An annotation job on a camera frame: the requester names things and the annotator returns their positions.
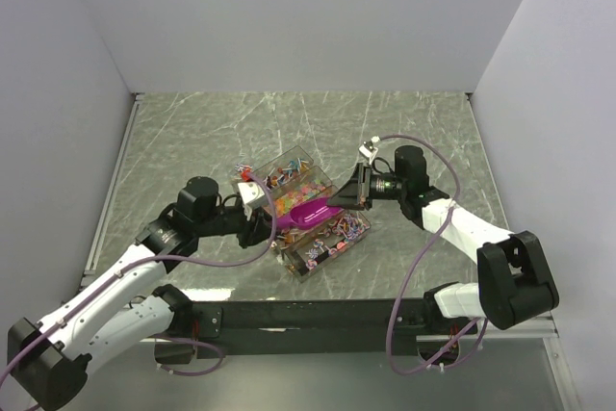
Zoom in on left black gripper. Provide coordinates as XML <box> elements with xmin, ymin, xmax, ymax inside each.
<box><xmin>194</xmin><ymin>202</ymin><xmax>281</xmax><ymax>247</ymax></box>

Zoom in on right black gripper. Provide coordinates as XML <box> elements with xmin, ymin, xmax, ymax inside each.
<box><xmin>327</xmin><ymin>163</ymin><xmax>407</xmax><ymax>211</ymax></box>

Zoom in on magenta plastic scoop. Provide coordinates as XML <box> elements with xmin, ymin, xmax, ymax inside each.
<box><xmin>276</xmin><ymin>196</ymin><xmax>343</xmax><ymax>231</ymax></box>

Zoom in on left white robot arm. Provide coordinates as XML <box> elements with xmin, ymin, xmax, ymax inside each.
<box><xmin>1</xmin><ymin>172</ymin><xmax>277</xmax><ymax>410</ymax></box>

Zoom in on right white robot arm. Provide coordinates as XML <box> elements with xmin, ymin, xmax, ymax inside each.
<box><xmin>327</xmin><ymin>143</ymin><xmax>560</xmax><ymax>333</ymax></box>

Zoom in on spilled candies on table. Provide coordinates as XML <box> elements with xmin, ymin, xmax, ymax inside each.
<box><xmin>235</xmin><ymin>164</ymin><xmax>252</xmax><ymax>174</ymax></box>

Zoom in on clear compartment candy box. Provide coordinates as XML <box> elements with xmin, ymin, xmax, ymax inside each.
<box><xmin>241</xmin><ymin>145</ymin><xmax>372</xmax><ymax>281</ymax></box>

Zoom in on black base beam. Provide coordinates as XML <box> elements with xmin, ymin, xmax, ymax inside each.
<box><xmin>162</xmin><ymin>298</ymin><xmax>470</xmax><ymax>356</ymax></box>

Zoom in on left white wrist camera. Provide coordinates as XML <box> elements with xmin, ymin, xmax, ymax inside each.
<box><xmin>234</xmin><ymin>181</ymin><xmax>269</xmax><ymax>209</ymax></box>

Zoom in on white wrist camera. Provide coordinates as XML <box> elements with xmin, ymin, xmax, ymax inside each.
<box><xmin>234</xmin><ymin>181</ymin><xmax>269</xmax><ymax>209</ymax></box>
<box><xmin>358</xmin><ymin>136</ymin><xmax>381</xmax><ymax>165</ymax></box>

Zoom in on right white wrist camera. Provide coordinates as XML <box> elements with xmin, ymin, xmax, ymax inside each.
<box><xmin>358</xmin><ymin>136</ymin><xmax>381</xmax><ymax>165</ymax></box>

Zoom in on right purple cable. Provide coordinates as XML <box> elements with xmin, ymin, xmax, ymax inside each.
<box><xmin>377</xmin><ymin>134</ymin><xmax>487</xmax><ymax>377</ymax></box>

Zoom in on purple cable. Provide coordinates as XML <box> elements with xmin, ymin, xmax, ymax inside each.
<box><xmin>0</xmin><ymin>169</ymin><xmax>278</xmax><ymax>411</ymax></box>
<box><xmin>377</xmin><ymin>134</ymin><xmax>487</xmax><ymax>377</ymax></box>

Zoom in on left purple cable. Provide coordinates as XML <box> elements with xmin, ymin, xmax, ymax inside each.
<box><xmin>0</xmin><ymin>169</ymin><xmax>278</xmax><ymax>411</ymax></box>

